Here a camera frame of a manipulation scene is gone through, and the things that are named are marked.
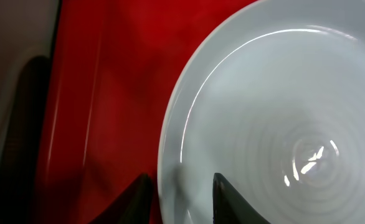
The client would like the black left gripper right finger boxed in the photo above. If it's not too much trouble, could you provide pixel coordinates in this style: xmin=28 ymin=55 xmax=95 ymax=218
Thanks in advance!
xmin=212 ymin=173 xmax=270 ymax=224

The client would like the red plastic tray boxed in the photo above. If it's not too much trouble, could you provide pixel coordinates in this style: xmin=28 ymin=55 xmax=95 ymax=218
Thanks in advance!
xmin=32 ymin=1 xmax=257 ymax=223

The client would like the light blue plate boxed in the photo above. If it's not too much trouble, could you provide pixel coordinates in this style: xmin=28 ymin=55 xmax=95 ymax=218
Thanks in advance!
xmin=158 ymin=0 xmax=365 ymax=223

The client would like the grey dishwasher rack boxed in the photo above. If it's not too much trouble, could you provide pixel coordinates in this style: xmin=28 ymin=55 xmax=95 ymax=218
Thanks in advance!
xmin=0 ymin=0 xmax=62 ymax=223

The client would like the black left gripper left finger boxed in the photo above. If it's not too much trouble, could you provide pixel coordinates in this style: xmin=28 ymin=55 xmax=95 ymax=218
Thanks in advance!
xmin=90 ymin=173 xmax=153 ymax=224

